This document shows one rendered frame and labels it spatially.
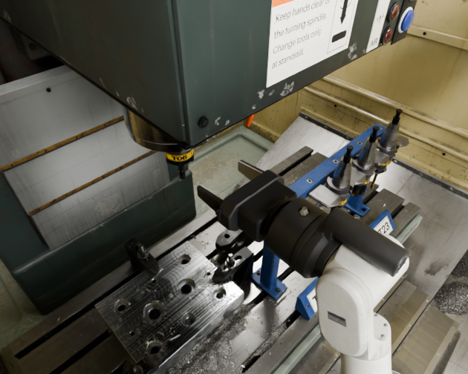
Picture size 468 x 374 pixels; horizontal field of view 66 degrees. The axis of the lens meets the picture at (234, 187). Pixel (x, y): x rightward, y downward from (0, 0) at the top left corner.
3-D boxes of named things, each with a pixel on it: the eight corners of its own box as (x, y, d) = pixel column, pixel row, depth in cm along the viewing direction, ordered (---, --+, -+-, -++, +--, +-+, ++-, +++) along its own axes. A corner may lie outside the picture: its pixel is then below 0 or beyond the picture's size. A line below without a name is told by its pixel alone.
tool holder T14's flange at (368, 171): (355, 158, 96) (357, 151, 95) (378, 166, 94) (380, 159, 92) (347, 171, 92) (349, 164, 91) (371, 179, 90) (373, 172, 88)
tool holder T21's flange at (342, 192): (336, 177, 91) (339, 169, 89) (356, 190, 87) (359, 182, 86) (320, 188, 88) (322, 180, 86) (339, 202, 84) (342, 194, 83)
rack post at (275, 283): (287, 289, 102) (301, 218, 81) (275, 300, 99) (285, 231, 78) (261, 267, 107) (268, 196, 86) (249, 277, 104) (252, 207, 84)
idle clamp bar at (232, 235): (276, 214, 122) (277, 200, 118) (224, 262, 108) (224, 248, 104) (264, 206, 125) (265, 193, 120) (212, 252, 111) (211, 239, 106)
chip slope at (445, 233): (465, 251, 145) (498, 206, 128) (374, 380, 110) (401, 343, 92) (293, 153, 192) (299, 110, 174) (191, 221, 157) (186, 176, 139)
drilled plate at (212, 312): (244, 302, 94) (244, 292, 91) (150, 386, 79) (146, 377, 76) (189, 251, 106) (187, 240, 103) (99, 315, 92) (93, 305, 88)
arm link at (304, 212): (276, 152, 55) (343, 191, 48) (272, 197, 61) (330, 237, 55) (215, 191, 48) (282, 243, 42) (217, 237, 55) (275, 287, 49)
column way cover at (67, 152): (175, 182, 134) (154, 44, 98) (49, 256, 110) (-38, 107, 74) (167, 176, 136) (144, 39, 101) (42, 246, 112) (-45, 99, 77)
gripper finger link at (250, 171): (238, 173, 61) (264, 191, 58) (238, 158, 59) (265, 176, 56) (244, 168, 62) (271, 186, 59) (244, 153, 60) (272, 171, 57)
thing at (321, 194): (345, 199, 84) (345, 197, 83) (331, 211, 81) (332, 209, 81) (320, 185, 88) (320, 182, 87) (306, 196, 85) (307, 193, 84)
